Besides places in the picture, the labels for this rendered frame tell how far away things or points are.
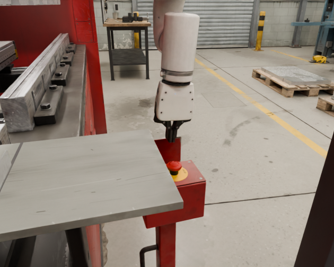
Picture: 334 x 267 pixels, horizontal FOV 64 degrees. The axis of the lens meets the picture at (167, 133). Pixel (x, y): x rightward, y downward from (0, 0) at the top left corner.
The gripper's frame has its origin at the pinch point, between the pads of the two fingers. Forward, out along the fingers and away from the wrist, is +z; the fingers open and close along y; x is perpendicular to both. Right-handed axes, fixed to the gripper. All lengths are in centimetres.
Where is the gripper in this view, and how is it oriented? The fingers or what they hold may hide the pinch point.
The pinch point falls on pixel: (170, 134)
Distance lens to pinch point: 76.6
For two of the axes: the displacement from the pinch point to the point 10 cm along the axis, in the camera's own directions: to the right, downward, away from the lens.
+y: 9.6, -0.5, 2.9
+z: -0.8, 9.1, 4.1
